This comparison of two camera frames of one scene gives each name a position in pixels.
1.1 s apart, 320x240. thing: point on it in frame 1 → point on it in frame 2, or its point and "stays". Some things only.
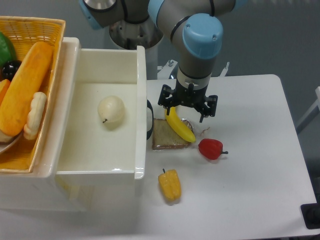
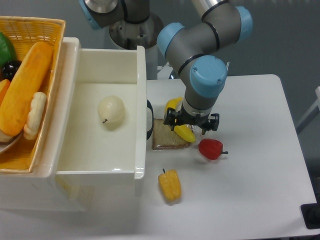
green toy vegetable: [7, 51] stays
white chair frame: [312, 114] stays
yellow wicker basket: [24, 32] stays
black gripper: [206, 105] → [205, 123]
